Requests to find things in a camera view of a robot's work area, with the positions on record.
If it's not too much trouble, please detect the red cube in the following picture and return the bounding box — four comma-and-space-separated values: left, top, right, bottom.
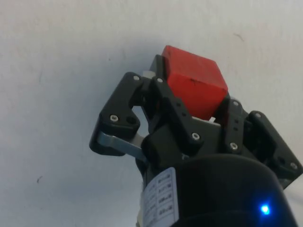
161, 45, 228, 121

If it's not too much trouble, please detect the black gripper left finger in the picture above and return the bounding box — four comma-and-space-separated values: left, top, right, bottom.
89, 54, 205, 164

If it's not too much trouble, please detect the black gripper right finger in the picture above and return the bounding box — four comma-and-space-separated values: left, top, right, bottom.
219, 96, 303, 190

